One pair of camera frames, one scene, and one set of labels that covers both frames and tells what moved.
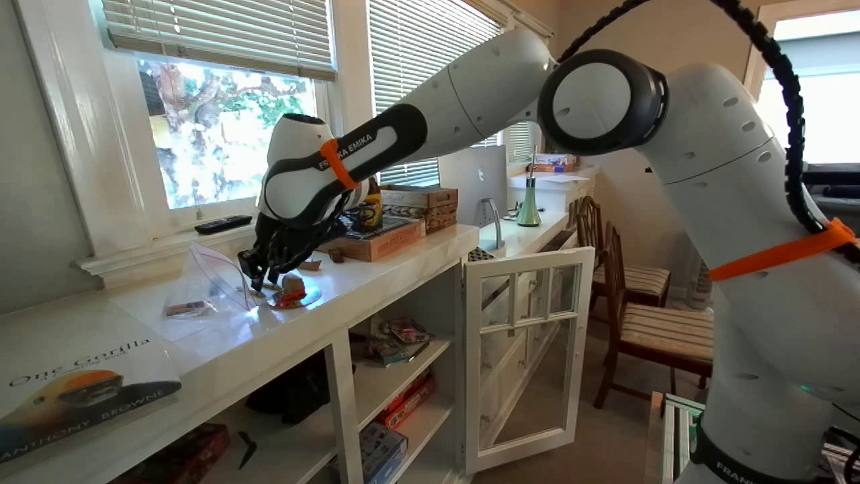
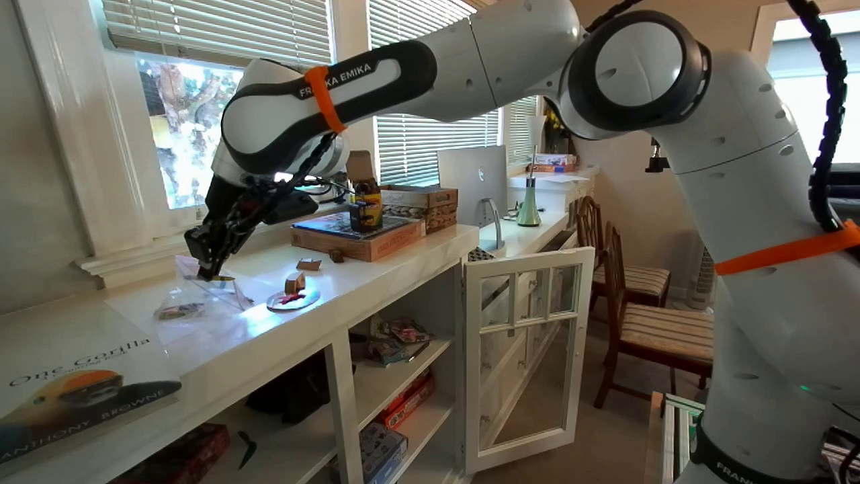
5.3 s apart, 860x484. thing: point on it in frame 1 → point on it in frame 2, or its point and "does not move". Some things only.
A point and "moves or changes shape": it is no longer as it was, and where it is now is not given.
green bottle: x=530 y=216 does not move
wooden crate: x=440 y=208 does not move
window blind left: x=291 y=36 does not move
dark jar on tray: x=374 y=208 does not move
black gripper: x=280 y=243 → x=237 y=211
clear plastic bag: x=216 y=298 moves or changes shape
